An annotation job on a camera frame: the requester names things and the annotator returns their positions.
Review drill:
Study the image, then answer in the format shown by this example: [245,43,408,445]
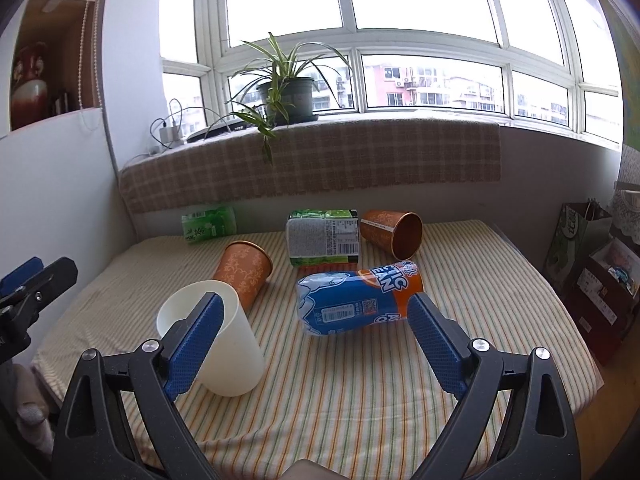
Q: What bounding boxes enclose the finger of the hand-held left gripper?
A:
[0,257,44,297]
[0,256,79,328]

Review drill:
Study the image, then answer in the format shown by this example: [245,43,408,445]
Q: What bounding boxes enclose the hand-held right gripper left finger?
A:
[51,291,226,480]

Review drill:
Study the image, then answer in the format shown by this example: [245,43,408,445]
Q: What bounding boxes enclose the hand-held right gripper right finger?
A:
[407,292,583,480]

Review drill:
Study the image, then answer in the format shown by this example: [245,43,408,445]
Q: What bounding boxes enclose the white cup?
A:
[156,280,266,397]

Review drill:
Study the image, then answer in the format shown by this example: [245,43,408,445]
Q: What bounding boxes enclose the orange patterned cup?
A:
[212,241,274,312]
[360,210,424,257]

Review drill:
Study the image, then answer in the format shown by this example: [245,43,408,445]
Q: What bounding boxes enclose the blue and orange packet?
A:
[296,259,425,337]

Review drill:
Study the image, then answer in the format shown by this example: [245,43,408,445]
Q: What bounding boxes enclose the green and white packet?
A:
[285,208,361,267]

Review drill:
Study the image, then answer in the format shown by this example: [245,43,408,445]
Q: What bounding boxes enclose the green paper bag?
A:
[543,200,614,292]

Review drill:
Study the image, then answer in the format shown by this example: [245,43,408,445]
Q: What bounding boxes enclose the dark red cardboard box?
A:
[564,239,640,367]

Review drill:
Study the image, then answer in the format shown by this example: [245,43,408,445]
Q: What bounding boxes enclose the red white vase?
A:
[12,42,51,129]

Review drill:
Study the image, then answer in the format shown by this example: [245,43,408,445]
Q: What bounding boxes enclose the plaid cloth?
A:
[118,119,502,216]

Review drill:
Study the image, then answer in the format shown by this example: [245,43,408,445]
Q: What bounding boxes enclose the dark flat object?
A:
[186,119,263,142]

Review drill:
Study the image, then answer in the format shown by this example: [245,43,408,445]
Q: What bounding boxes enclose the wooden shelf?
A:
[9,0,110,132]

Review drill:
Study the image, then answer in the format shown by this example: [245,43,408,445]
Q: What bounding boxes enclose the white lace cloth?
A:
[611,144,640,237]

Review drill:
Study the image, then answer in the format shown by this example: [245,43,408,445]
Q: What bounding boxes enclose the potted spider plant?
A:
[207,32,354,166]

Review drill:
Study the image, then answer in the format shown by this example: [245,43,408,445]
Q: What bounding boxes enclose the white bead cord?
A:
[76,0,104,134]

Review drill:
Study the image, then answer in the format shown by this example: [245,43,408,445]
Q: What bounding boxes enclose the white window frame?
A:
[159,0,627,152]

